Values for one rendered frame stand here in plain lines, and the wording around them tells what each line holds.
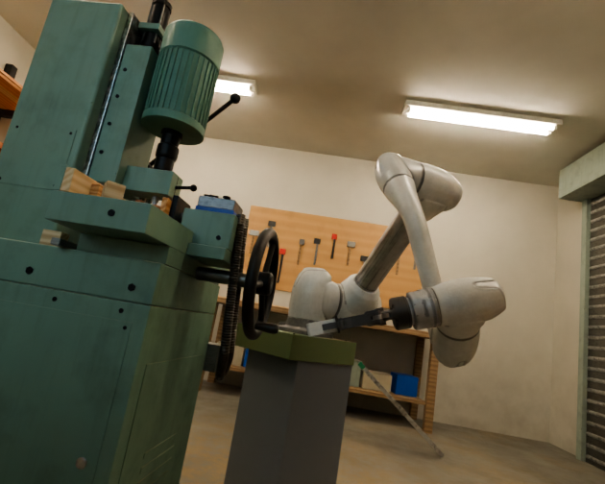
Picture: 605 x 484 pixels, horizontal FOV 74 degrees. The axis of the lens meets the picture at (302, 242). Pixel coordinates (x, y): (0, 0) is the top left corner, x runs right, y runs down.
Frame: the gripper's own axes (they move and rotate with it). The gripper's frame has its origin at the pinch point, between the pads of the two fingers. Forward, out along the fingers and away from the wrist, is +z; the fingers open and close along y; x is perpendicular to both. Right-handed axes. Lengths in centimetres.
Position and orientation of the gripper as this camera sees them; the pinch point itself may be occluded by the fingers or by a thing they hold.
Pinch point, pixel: (322, 327)
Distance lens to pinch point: 94.9
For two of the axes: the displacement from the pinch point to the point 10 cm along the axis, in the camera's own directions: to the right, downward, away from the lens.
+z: -9.8, 1.9, 0.4
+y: -0.8, -2.1, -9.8
